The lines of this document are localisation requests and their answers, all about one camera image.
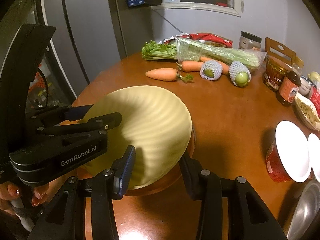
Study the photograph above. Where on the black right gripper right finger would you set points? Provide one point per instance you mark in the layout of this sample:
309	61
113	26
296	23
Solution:
248	215

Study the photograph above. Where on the right foam-netted green fruit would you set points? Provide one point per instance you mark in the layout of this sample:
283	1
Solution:
239	74

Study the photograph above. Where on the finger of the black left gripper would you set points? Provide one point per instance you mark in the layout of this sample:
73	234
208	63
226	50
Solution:
101	123
53	115

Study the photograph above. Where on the left foam-netted green fruit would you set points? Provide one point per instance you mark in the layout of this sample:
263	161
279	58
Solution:
211	70

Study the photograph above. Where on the clear jar black lid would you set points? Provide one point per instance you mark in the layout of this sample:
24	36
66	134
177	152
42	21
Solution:
249	41

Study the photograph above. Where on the bagged celery bunch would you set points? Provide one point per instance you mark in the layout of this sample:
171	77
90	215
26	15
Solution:
182	49

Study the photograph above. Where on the white dish of beans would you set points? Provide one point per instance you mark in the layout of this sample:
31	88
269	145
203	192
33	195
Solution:
307	112

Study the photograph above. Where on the brown sauce bottle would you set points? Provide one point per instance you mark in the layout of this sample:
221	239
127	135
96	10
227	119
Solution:
288	88

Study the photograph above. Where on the large orange carrot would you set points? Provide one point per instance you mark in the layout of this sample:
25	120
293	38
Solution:
169	75

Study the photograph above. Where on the foam-netted green fruit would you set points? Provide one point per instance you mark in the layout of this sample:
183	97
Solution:
211	70
239	74

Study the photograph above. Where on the red tissue box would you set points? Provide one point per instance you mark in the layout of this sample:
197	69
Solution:
314	97

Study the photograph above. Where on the amber jar with label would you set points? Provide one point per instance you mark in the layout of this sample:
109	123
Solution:
275	72

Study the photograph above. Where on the red instant noodle cup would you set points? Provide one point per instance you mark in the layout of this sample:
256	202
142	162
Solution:
288	158

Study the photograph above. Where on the white family bowl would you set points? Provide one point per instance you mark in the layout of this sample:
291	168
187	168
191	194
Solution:
305	87

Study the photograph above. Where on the blue box on sill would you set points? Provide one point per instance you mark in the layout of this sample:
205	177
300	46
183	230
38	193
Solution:
135	3

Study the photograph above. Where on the grey refrigerator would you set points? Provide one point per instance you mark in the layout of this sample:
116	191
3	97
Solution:
87	40

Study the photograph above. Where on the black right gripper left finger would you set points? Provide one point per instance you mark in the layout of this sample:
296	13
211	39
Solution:
64	216

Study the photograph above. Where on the cream ribbed plate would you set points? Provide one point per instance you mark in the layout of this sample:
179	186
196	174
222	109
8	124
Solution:
154	120

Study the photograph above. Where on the wooden chair back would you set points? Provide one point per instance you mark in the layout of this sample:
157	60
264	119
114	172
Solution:
279	51

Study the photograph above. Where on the left hand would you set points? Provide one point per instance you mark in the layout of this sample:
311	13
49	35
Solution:
10	191

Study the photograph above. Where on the red snack bag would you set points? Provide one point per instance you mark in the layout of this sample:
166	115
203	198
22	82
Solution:
207	38

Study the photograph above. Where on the round metal pan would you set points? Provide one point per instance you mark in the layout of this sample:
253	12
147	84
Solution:
306	213

